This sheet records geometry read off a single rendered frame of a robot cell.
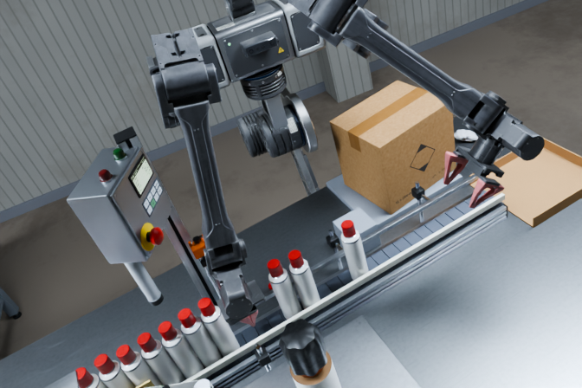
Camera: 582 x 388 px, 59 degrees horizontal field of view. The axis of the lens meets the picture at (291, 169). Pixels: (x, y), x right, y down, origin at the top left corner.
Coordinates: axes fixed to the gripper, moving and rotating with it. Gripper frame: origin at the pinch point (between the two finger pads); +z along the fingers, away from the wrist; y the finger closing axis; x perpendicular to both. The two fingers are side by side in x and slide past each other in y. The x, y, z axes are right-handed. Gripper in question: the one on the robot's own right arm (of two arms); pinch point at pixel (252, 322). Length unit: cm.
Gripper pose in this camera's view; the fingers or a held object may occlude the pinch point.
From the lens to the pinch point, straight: 128.1
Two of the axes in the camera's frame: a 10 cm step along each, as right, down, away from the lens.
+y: 8.7, -4.5, 2.1
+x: -4.3, -4.5, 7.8
